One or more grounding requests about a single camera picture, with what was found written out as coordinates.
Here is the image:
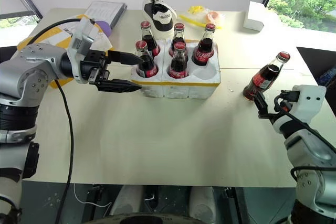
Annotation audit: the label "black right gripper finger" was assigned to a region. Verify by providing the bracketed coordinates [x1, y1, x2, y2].
[254, 91, 269, 116]

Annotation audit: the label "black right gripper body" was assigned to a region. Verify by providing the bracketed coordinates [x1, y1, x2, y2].
[258, 90, 300, 120]

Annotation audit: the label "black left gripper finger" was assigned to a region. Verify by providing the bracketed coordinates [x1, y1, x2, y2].
[92, 78, 143, 93]
[107, 50, 145, 66]

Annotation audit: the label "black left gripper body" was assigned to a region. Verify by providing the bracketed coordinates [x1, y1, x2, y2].
[80, 50, 111, 85]

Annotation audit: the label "glass cola bottle red cap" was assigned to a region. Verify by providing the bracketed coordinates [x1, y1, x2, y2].
[171, 23, 189, 61]
[167, 41, 190, 79]
[140, 20, 161, 57]
[134, 40, 159, 79]
[191, 23, 217, 67]
[242, 51, 291, 102]

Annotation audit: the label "white foam crate yellow tape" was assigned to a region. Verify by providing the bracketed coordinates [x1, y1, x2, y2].
[130, 38, 221, 100]

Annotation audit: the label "small white cardboard box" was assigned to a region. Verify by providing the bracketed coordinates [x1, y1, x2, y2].
[242, 1, 272, 32]

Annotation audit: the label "purple round disc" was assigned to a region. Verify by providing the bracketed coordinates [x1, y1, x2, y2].
[94, 20, 113, 38]

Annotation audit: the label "grey book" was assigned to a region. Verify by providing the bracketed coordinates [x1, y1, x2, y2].
[84, 0, 128, 29]

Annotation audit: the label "white and black sneaker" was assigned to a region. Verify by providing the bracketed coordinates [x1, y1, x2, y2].
[142, 0, 176, 40]

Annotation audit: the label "black bin with blue item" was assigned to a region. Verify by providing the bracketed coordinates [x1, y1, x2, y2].
[296, 46, 336, 118]

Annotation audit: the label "clear bag with yellow strip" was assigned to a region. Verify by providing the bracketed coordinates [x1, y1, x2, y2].
[179, 8, 224, 30]

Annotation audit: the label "yellow toy pieces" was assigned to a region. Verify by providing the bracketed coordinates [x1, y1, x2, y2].
[187, 4, 206, 15]

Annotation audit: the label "orange pink round toy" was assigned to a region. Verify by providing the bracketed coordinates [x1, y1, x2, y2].
[205, 10, 224, 23]

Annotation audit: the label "white rounded shape under table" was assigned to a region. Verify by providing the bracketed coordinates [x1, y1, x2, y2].
[109, 185, 144, 216]
[188, 186, 218, 224]

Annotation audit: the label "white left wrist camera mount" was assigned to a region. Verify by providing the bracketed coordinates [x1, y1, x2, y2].
[66, 18, 100, 85]

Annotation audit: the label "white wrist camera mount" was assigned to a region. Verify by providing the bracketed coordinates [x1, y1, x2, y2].
[66, 18, 100, 85]
[288, 84, 327, 124]

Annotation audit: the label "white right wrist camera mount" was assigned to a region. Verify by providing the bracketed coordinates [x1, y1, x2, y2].
[288, 84, 327, 124]

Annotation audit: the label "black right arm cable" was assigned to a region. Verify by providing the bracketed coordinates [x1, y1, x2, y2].
[274, 94, 336, 154]

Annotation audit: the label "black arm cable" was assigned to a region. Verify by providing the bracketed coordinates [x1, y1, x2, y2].
[274, 94, 336, 154]
[27, 18, 92, 224]

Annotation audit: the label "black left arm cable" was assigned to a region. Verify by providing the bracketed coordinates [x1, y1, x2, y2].
[27, 18, 92, 224]

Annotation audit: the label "thin white wire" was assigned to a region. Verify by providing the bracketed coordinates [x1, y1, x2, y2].
[73, 183, 113, 208]

